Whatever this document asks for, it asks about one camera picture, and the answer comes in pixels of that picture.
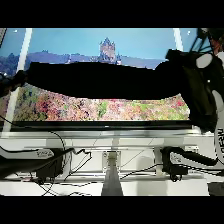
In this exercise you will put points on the black garment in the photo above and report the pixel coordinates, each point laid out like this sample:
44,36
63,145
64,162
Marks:
100,81

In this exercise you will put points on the silver frame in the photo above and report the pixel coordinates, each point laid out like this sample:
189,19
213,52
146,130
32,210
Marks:
112,160

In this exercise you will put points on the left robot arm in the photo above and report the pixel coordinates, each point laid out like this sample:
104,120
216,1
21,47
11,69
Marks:
23,160

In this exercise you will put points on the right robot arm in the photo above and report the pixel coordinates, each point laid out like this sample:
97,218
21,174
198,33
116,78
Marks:
200,90

